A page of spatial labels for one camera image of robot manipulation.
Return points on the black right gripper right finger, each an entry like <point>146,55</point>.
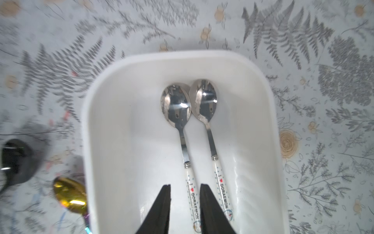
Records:
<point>213,220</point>

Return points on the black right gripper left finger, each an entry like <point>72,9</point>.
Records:
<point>157,219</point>

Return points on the gold spoon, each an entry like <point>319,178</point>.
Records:
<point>72,196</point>

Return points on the silver spoon white doraemon handle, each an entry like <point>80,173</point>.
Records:
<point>204,101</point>

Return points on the black long-handled spoon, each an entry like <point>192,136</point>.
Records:
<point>18,163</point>

